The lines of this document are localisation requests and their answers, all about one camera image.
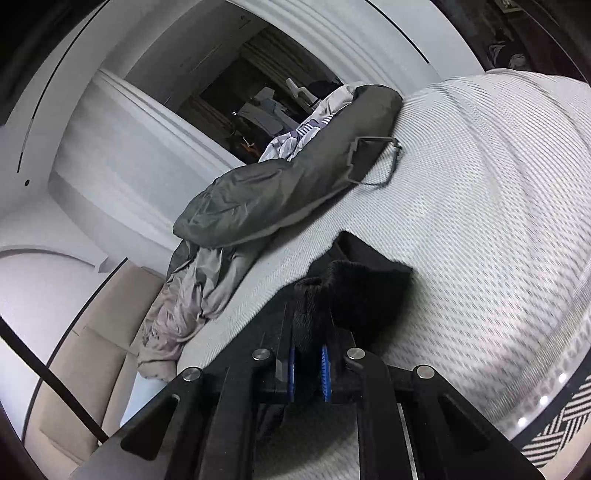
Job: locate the black pants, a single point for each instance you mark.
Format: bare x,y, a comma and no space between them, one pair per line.
364,295

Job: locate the dark grey duvet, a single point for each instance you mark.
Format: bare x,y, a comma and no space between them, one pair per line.
277,194

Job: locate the beige upholstered headboard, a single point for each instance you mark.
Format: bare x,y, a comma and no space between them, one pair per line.
92,350

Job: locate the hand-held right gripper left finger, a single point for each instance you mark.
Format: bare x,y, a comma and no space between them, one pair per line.
291,374

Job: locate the striped cloth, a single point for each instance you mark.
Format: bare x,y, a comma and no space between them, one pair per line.
307,130

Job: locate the black white woven rug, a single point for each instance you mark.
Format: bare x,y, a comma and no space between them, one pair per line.
563,429

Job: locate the white patterned bed mattress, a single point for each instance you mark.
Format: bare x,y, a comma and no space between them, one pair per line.
461,207

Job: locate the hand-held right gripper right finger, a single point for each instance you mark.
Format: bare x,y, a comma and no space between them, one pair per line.
326,374

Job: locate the white chair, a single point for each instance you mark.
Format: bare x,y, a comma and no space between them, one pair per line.
299,92

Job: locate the light grey blanket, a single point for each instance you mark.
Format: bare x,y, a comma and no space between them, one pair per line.
184,300

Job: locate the light blue pillow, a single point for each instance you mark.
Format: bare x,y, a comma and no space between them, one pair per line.
138,401

